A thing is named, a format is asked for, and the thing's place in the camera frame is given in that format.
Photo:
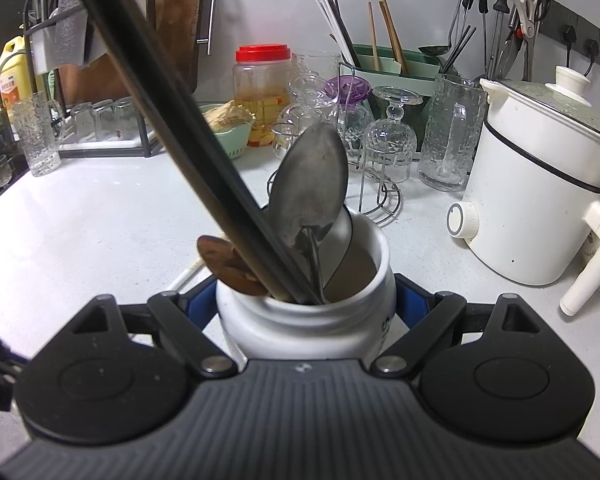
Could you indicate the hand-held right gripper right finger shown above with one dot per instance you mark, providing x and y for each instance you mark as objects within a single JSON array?
[{"x": 410, "y": 302}]

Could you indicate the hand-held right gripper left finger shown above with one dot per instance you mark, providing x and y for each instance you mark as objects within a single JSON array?
[{"x": 202, "y": 305}]

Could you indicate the white chopstick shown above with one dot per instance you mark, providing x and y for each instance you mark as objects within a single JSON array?
[{"x": 187, "y": 275}]

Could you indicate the wooden spoon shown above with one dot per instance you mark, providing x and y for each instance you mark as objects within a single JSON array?
[{"x": 225, "y": 265}]

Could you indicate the white ceramic jar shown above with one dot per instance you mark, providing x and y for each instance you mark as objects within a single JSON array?
[{"x": 300, "y": 340}]

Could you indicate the metal spoon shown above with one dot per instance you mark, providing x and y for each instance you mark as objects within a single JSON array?
[{"x": 307, "y": 180}]

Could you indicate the black chopstick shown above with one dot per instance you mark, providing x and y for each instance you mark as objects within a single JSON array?
[
  {"x": 187, "y": 110},
  {"x": 162, "y": 110}
]

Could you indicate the black sink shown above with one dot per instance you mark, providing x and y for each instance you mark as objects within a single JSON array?
[{"x": 10, "y": 195}]

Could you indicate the white electric cooker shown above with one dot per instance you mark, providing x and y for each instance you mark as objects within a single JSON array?
[{"x": 530, "y": 200}]

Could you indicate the cut-crystal stemmed glass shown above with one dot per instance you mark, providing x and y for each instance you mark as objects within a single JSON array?
[{"x": 387, "y": 145}]

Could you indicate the green plastic basket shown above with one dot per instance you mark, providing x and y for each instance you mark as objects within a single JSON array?
[{"x": 232, "y": 145}]

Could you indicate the textured glass pitcher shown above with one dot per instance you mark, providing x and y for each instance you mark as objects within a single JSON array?
[{"x": 450, "y": 135}]

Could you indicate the black metal dish rack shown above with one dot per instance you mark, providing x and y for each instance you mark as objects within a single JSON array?
[{"x": 146, "y": 135}]

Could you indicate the white drip tray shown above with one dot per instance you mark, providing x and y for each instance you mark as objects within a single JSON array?
[{"x": 105, "y": 146}]

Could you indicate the bundle of bamboo sticks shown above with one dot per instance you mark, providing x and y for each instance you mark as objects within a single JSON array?
[{"x": 227, "y": 117}]

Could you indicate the tall textured glass mug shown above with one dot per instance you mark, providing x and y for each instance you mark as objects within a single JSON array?
[{"x": 37, "y": 135}]

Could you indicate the glass cup with purple lid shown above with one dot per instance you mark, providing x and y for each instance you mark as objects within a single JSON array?
[{"x": 347, "y": 89}]

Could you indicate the clear stemmed glass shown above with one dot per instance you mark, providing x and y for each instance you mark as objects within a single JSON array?
[{"x": 300, "y": 105}]

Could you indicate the red-lidded plastic jar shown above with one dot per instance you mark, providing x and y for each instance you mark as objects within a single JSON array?
[{"x": 260, "y": 90}]

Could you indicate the green utensil holder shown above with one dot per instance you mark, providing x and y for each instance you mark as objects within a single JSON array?
[{"x": 420, "y": 70}]

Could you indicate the clear patterned tumbler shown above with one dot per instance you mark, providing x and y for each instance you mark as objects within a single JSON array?
[{"x": 315, "y": 67}]

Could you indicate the metal ladle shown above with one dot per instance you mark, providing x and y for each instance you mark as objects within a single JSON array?
[{"x": 432, "y": 50}]

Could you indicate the bunch of thin black rods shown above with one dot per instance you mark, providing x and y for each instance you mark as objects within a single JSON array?
[{"x": 460, "y": 47}]

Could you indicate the yellow oil bottle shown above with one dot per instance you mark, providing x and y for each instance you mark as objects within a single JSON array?
[{"x": 15, "y": 80}]

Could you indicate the bunch of mixed chopsticks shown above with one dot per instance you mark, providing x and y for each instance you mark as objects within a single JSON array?
[{"x": 392, "y": 35}]

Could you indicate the wooden cutting board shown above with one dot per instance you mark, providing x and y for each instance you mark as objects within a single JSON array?
[{"x": 175, "y": 35}]

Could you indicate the white cloth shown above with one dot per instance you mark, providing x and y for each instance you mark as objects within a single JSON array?
[{"x": 45, "y": 55}]

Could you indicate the grey patterned cloth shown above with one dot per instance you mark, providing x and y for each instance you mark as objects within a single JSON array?
[{"x": 72, "y": 25}]

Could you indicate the black power plug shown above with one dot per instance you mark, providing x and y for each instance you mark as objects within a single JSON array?
[
  {"x": 570, "y": 35},
  {"x": 592, "y": 49}
]

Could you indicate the dark wall socket panel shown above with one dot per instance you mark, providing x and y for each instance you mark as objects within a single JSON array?
[{"x": 555, "y": 15}]

